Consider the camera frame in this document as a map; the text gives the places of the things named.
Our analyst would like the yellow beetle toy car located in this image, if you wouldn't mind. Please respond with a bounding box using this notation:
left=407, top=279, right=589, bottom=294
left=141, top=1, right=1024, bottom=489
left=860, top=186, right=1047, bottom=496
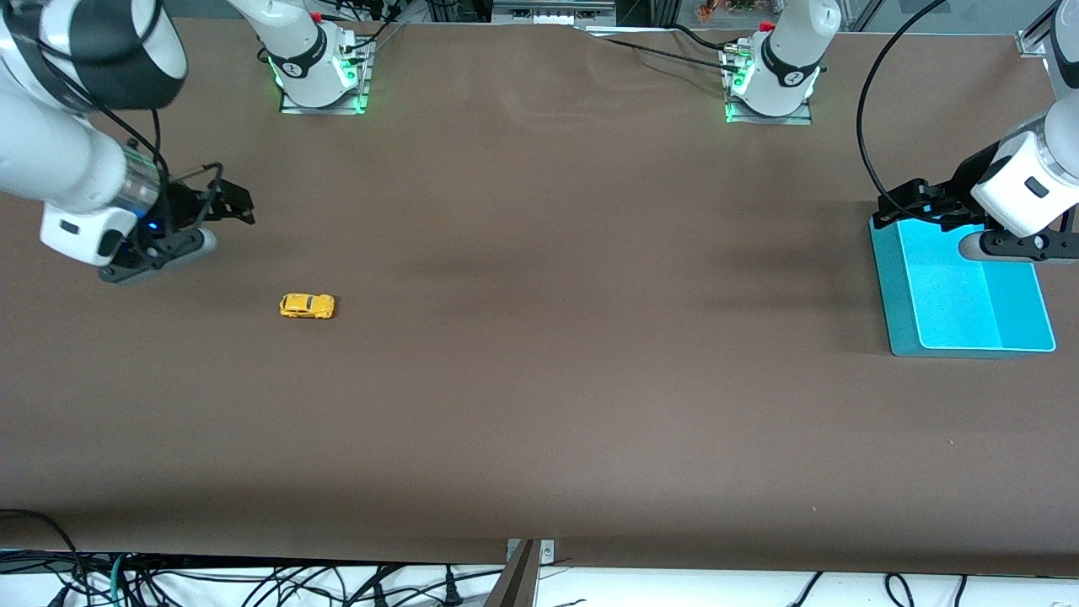
left=279, top=293, right=336, bottom=320

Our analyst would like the turquoise plastic bin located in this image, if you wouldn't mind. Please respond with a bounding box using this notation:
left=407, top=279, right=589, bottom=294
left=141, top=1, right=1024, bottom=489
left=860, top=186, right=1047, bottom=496
left=869, top=211, right=1057, bottom=358

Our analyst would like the grey metal control box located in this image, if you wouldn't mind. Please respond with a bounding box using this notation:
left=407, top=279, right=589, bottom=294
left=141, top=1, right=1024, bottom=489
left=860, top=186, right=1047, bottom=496
left=491, top=0, right=617, bottom=26

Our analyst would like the brown angled strut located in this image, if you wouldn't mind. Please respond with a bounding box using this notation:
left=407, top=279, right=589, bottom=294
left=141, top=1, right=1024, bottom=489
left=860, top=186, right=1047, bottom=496
left=485, top=540, right=540, bottom=607

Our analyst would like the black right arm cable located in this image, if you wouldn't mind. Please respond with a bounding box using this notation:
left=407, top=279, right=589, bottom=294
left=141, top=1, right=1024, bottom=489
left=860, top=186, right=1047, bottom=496
left=0, top=25, right=224, bottom=228

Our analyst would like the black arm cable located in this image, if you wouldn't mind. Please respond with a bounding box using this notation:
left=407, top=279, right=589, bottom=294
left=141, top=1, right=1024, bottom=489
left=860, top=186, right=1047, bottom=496
left=0, top=25, right=224, bottom=228
left=856, top=0, right=953, bottom=212

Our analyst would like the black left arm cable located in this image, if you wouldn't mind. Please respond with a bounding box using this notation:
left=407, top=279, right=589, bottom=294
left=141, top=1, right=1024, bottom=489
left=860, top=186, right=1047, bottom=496
left=856, top=0, right=953, bottom=212

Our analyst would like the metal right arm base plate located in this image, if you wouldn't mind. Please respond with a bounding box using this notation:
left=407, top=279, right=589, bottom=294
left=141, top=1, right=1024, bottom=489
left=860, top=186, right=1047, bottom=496
left=280, top=38, right=373, bottom=115

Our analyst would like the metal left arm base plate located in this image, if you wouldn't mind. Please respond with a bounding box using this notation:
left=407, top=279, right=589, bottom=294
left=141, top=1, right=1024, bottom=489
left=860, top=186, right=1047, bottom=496
left=725, top=46, right=814, bottom=126

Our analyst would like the black base connector cable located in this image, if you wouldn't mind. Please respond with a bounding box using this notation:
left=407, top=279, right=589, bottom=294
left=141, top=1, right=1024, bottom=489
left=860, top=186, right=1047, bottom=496
left=341, top=19, right=405, bottom=56

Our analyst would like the short black table cable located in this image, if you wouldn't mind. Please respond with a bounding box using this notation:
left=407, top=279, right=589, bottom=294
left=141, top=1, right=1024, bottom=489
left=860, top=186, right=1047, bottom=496
left=670, top=24, right=743, bottom=53

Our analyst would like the long black table cable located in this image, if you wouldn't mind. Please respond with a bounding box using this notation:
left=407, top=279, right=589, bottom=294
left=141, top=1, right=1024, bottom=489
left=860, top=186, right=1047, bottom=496
left=590, top=34, right=738, bottom=73

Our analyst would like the black looped floor cable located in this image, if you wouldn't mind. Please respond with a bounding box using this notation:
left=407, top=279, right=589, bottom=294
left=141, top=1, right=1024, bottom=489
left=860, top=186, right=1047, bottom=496
left=0, top=508, right=85, bottom=591

